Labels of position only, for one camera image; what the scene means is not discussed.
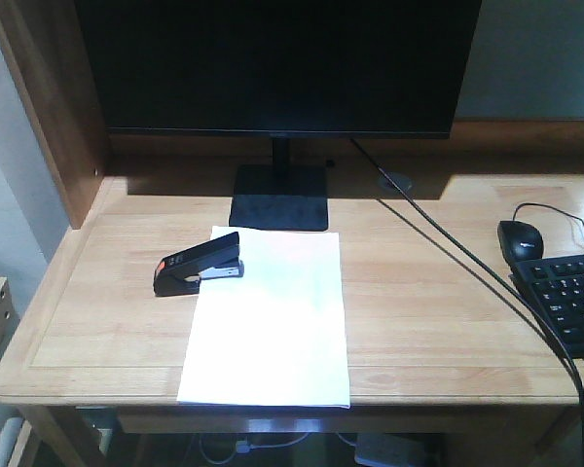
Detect black computer mouse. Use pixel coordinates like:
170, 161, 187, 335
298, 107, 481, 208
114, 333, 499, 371
496, 220, 544, 266

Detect black stapler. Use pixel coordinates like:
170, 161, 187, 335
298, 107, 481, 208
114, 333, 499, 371
153, 232, 244, 297

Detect white charger cable on floor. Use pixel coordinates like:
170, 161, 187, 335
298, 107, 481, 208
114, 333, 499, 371
194, 430, 312, 467

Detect black monitor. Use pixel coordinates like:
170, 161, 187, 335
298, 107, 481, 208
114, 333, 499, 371
76, 1, 481, 232

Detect white power strip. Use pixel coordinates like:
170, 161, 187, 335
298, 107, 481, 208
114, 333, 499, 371
354, 433, 440, 467

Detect black keyboard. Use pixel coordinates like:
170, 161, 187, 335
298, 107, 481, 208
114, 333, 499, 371
511, 254, 584, 358

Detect desk cable grommet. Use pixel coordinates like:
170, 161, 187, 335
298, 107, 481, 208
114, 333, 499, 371
378, 172, 413, 192

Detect white paper sheets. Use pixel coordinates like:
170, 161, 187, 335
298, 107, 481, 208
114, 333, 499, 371
177, 228, 350, 408

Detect wooden desk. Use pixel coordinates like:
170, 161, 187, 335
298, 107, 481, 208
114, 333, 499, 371
0, 1, 584, 466

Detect black monitor cable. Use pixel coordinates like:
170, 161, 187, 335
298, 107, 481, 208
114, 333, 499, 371
348, 137, 584, 467

